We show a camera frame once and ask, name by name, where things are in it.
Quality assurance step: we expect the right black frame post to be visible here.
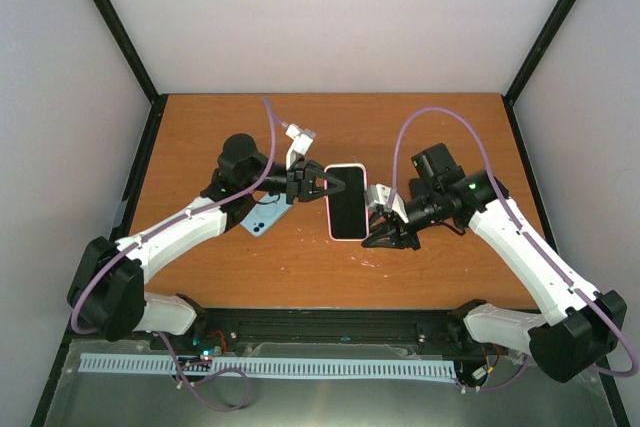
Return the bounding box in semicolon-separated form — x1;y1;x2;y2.
503;0;577;109

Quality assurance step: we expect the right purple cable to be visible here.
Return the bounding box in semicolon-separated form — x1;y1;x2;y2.
391;106;640;393

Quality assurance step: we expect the purple cable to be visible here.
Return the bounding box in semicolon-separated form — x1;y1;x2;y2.
69;96;291;411
391;106;640;393

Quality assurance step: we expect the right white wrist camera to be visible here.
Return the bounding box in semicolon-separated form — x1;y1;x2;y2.
365;184;409;224

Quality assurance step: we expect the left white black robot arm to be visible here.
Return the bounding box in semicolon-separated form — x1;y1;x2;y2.
67;132;345;350

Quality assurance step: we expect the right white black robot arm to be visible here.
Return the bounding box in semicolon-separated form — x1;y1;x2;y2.
362;144;627;383

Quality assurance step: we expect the pink phone case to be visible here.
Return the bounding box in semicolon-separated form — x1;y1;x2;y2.
322;162;371;243

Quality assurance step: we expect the light blue slotted cable duct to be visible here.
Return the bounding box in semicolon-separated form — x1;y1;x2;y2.
77;353;456;383

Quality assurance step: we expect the light blue phone case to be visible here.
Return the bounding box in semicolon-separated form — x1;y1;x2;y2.
240;194;292;237

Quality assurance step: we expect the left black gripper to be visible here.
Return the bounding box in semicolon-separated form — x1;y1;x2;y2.
243;155;345;203

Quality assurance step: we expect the black phone case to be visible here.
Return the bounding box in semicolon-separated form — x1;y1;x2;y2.
409;178;430;199

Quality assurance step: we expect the black frame post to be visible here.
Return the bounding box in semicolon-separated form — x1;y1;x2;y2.
92;0;160;104
503;0;577;109

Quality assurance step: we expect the left black frame post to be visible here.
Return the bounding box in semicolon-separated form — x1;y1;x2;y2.
92;0;160;104

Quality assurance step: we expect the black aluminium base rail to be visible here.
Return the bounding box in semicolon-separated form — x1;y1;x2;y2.
67;307;599;359

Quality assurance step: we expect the metal base plate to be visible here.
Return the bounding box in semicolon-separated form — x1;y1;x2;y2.
34;342;628;426

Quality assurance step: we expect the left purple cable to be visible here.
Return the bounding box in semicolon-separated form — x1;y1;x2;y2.
69;96;291;411

